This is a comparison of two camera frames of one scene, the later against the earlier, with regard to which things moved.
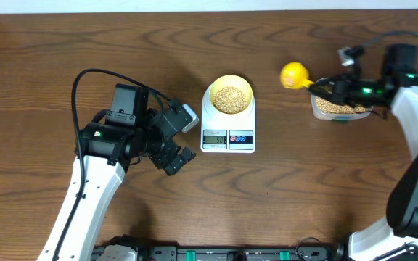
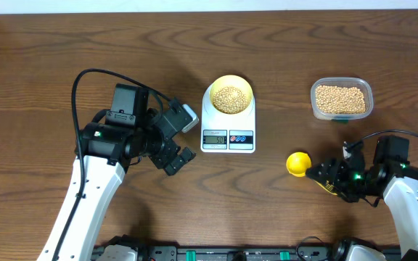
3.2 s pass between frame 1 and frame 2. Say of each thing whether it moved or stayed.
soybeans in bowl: stayed
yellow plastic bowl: stayed
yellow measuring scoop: moved
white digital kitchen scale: stayed
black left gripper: stayed
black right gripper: moved
